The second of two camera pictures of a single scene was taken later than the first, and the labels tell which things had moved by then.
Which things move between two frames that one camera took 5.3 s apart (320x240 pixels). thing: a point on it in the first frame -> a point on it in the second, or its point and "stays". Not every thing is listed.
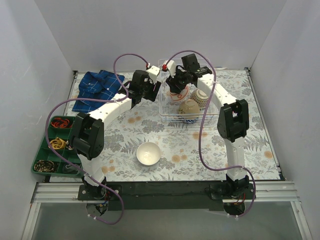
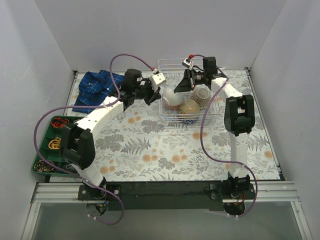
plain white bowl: (148, 153) -> (174, 99)
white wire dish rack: (190, 107) stays
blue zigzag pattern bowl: (189, 121) stays
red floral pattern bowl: (176, 97) -> (167, 104)
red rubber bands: (59, 123) stays
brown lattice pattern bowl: (200, 96) stays
